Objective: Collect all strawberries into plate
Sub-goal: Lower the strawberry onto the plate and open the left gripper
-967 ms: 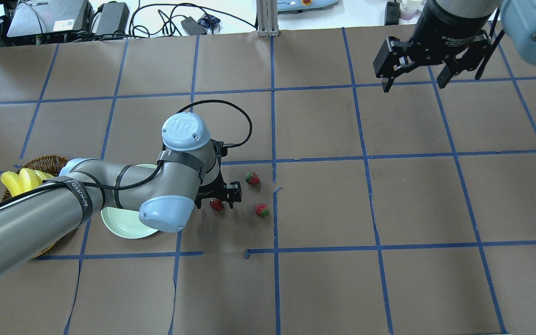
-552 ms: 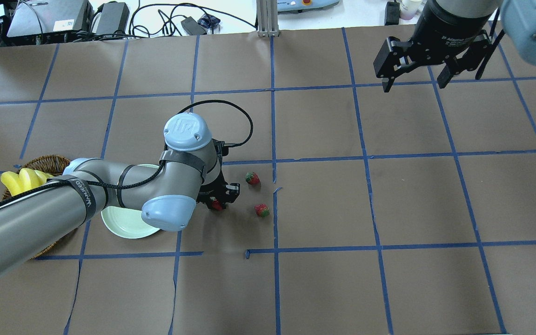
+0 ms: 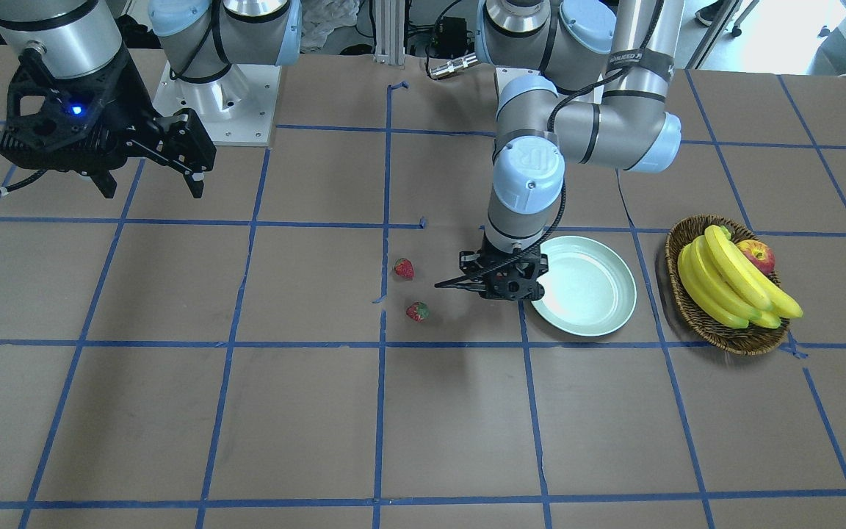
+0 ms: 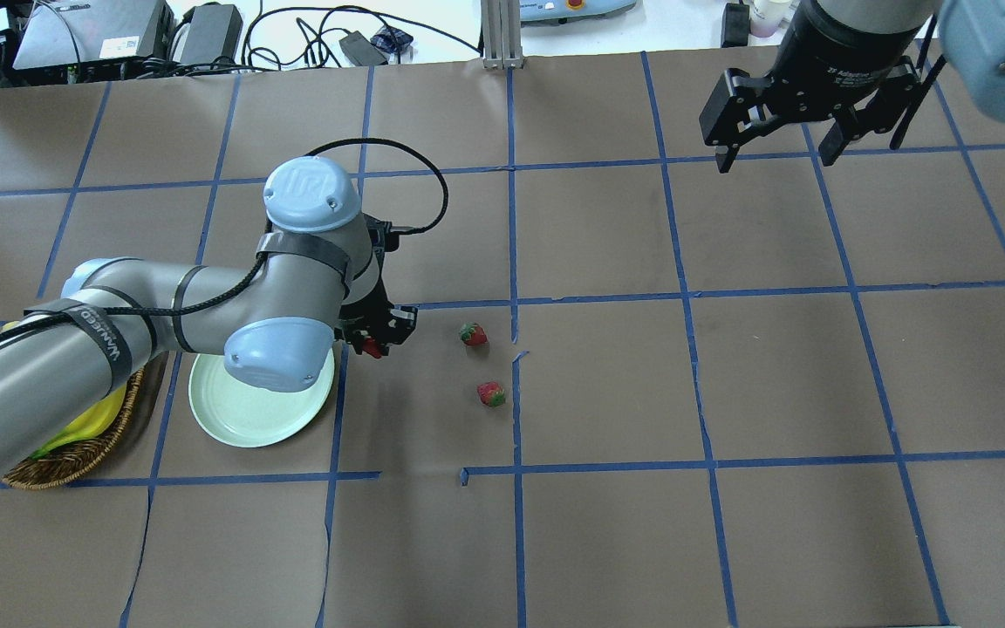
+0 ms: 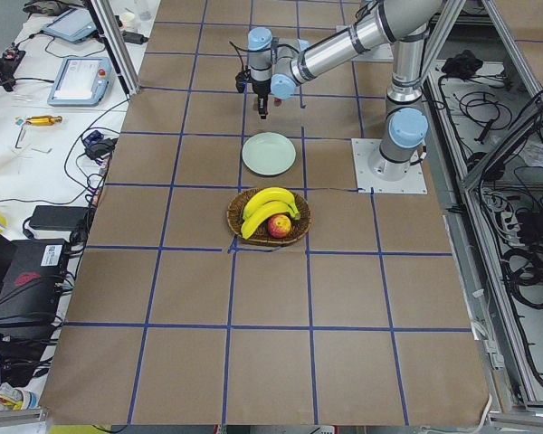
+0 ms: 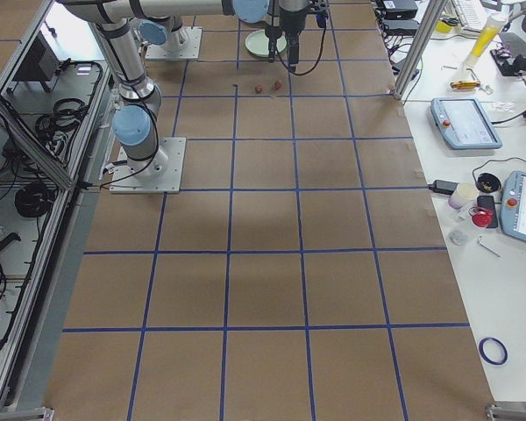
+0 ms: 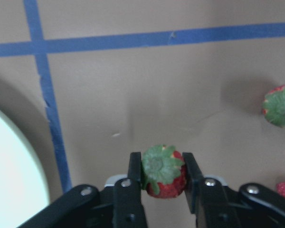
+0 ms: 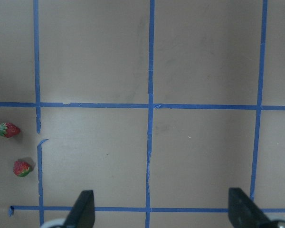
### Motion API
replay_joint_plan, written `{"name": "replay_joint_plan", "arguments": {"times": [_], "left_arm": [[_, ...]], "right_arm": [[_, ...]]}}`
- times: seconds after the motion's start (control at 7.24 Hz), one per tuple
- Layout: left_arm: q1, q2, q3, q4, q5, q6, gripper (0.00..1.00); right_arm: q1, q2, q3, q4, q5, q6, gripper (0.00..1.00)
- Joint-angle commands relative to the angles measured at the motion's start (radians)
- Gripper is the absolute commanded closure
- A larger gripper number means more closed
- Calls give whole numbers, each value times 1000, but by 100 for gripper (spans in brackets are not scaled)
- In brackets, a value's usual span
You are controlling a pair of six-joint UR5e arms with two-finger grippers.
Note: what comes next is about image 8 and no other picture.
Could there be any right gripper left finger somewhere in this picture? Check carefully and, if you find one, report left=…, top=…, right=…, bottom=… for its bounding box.
left=64, top=190, right=95, bottom=228

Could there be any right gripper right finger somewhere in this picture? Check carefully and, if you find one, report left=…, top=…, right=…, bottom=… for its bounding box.
left=228, top=188, right=270, bottom=228

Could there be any red strawberry with leaves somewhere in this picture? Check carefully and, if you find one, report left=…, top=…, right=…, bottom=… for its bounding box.
left=0, top=122, right=21, bottom=138

